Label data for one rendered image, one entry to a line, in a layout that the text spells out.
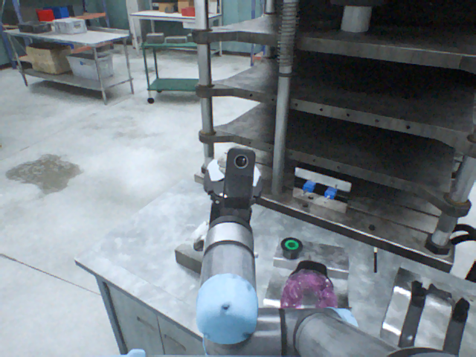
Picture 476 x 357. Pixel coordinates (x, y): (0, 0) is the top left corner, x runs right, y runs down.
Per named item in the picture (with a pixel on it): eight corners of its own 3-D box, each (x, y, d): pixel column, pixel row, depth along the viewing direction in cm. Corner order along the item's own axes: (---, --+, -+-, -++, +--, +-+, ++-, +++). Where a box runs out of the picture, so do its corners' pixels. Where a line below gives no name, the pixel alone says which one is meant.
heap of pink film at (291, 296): (335, 351, 97) (339, 335, 93) (274, 337, 101) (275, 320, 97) (336, 281, 118) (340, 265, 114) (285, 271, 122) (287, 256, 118)
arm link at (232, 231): (204, 236, 47) (262, 243, 48) (207, 216, 51) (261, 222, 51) (200, 274, 51) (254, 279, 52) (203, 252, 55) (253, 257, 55)
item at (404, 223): (448, 274, 138) (454, 262, 134) (194, 182, 196) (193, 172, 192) (460, 179, 198) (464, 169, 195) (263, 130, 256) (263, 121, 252)
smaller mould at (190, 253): (207, 278, 127) (205, 265, 124) (175, 262, 134) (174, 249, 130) (235, 245, 142) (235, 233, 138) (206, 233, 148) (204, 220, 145)
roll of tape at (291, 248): (303, 259, 120) (305, 252, 118) (281, 259, 120) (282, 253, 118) (300, 243, 127) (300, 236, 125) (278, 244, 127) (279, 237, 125)
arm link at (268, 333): (278, 382, 50) (284, 338, 44) (201, 381, 50) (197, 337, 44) (274, 333, 56) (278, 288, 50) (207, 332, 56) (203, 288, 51)
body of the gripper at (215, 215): (208, 213, 66) (202, 259, 55) (213, 175, 61) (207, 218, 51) (248, 217, 66) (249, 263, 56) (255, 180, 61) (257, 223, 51)
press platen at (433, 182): (465, 248, 130) (483, 212, 121) (195, 161, 188) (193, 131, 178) (471, 158, 190) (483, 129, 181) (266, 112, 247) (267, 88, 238)
